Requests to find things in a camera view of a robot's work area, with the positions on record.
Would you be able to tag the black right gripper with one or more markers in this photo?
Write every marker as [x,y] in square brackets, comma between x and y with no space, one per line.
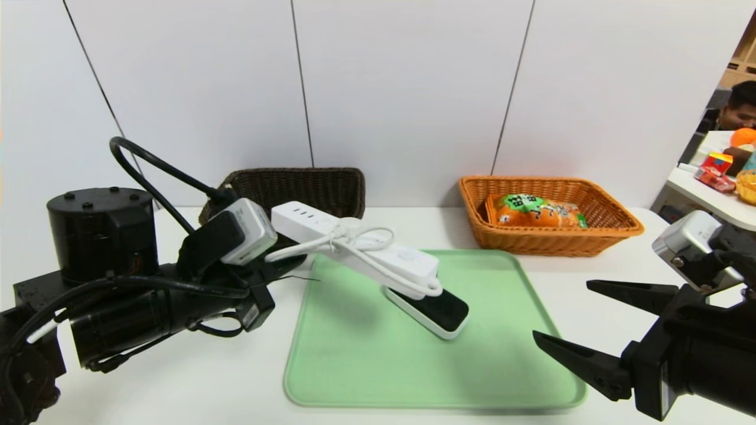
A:
[648,358]

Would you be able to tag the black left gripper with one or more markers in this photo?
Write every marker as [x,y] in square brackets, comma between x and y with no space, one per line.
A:
[257,311]

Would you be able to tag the orange snack bag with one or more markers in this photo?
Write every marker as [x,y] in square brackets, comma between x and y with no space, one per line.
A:
[531,213]

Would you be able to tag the black and white board eraser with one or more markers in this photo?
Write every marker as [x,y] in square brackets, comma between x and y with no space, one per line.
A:
[443,313]

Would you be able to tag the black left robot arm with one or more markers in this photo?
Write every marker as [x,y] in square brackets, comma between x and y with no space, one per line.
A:
[100,236]

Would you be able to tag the dark brown wicker basket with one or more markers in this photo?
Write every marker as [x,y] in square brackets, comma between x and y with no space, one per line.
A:
[319,189]

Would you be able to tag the orange wicker basket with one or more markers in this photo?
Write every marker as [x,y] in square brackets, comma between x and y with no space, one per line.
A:
[549,242]

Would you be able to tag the light green plastic tray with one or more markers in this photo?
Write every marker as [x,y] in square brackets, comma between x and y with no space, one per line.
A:
[384,366]

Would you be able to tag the white side table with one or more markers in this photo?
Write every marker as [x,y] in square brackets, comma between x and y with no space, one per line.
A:
[703,198]

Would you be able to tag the red snack packet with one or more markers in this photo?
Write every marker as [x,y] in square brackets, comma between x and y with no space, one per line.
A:
[714,181]

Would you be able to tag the red and yellow box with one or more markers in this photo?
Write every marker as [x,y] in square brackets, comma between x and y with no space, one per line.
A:
[717,162]

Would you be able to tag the dark brown block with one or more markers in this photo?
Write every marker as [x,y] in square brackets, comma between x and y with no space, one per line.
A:
[739,159]

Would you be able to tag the teal packet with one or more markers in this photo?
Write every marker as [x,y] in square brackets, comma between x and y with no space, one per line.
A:
[750,163]

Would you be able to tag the orange ball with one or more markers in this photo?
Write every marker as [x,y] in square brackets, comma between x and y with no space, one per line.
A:
[744,137]

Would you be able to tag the person with black hair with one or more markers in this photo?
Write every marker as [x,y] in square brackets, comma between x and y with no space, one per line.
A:
[741,106]

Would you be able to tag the wooden shelf unit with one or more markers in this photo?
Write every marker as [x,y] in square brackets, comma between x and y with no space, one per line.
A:
[745,59]

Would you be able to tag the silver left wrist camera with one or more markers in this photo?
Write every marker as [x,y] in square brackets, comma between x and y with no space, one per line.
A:
[251,233]

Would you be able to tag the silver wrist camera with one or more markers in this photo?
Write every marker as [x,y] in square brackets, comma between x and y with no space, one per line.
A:
[685,242]
[251,233]

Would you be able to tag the black left camera bracket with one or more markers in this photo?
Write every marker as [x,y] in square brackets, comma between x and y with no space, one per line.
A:
[209,242]

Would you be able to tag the black camera bracket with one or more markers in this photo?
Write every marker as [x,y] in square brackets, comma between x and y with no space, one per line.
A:
[209,242]
[726,260]

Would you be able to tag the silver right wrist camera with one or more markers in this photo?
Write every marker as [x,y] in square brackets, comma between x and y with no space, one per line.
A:
[685,242]

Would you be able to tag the black right camera bracket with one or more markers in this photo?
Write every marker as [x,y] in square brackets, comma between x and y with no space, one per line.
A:
[726,260]

